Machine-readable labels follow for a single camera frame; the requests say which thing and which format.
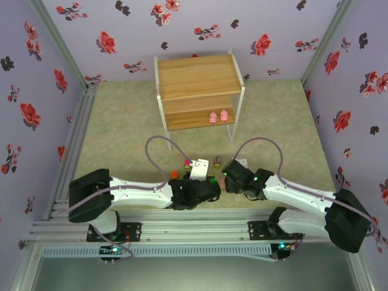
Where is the controller circuit board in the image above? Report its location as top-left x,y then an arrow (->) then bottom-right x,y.
271,242 -> 296,262
99,246 -> 128,262

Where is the aluminium mounting rail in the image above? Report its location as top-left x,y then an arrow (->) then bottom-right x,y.
28,210 -> 361,244

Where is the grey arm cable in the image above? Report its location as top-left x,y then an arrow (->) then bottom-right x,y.
233,138 -> 380,262
59,135 -> 192,262

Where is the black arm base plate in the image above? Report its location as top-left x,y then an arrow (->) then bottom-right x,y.
247,220 -> 304,242
87,222 -> 142,243

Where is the white slotted cable duct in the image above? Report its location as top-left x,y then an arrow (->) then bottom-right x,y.
41,244 -> 272,258

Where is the wooden two-tier shelf white frame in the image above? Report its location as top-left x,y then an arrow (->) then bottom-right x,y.
153,49 -> 246,152

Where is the aluminium side rail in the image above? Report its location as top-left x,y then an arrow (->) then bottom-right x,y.
48,87 -> 98,222

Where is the aluminium corner post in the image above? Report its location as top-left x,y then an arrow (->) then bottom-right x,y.
299,0 -> 356,89
28,0 -> 92,89

